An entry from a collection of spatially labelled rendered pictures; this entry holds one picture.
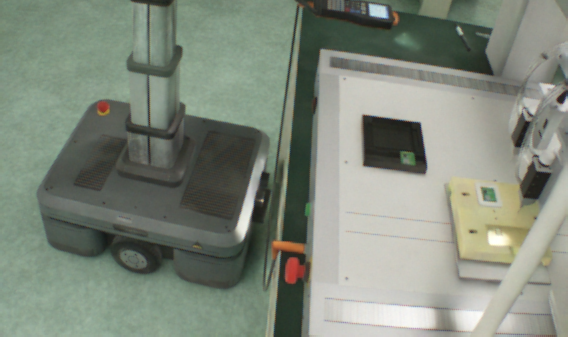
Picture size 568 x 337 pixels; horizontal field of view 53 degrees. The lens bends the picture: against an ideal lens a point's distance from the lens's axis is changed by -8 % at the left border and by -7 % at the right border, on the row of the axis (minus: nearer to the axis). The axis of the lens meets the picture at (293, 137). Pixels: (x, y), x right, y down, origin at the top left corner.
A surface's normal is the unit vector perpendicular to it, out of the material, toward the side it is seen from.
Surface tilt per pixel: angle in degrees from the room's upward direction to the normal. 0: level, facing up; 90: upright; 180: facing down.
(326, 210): 0
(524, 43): 90
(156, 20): 90
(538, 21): 90
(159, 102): 90
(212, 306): 0
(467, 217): 0
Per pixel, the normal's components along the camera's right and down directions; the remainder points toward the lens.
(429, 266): 0.13, -0.75
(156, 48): -0.15, 0.63
